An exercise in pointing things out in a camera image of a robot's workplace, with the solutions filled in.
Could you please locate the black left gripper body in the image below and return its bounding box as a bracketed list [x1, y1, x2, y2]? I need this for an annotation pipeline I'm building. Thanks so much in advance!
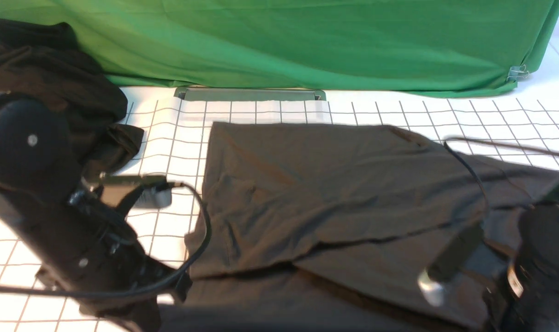
[0, 185, 192, 319]

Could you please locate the gray long-sleeve top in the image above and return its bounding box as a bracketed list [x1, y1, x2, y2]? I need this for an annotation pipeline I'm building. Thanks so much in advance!
[160, 122, 559, 332]

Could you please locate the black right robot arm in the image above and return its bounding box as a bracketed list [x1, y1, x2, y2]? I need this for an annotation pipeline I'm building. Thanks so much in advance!
[513, 183, 559, 332]

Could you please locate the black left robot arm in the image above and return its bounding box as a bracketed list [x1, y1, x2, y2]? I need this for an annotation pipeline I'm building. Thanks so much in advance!
[0, 93, 191, 312]

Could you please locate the gray metal bar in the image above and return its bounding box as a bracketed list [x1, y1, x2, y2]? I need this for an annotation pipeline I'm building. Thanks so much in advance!
[173, 87, 327, 102]

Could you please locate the black crumpled garment pile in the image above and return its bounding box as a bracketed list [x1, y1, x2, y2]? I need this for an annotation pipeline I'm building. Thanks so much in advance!
[0, 18, 144, 176]

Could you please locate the green backdrop cloth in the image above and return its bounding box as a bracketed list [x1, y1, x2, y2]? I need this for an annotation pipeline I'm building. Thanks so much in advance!
[0, 0, 559, 98]

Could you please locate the silver binder clip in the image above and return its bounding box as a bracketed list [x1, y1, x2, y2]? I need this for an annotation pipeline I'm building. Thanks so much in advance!
[506, 64, 530, 82]

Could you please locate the white grid-pattern table mat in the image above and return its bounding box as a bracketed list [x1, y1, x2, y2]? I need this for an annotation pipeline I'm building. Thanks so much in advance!
[0, 88, 559, 332]

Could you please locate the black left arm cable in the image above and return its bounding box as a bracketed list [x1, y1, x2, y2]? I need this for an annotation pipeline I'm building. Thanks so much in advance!
[0, 180, 213, 300]

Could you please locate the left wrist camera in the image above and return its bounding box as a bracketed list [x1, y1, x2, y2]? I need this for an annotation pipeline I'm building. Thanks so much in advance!
[93, 174, 172, 214]

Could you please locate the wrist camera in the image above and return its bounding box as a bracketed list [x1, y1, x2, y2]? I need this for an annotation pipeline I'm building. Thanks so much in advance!
[93, 174, 172, 214]
[417, 222, 484, 307]

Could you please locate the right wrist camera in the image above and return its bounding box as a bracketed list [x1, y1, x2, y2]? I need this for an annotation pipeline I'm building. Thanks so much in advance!
[417, 222, 484, 307]

